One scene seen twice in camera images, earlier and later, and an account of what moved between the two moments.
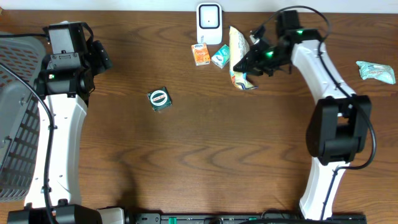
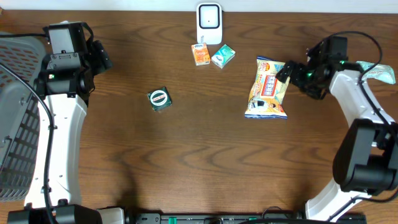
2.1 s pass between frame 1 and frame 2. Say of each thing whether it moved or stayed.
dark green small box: stayed
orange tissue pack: stayed
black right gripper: moved
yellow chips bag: moved
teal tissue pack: stayed
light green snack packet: stayed
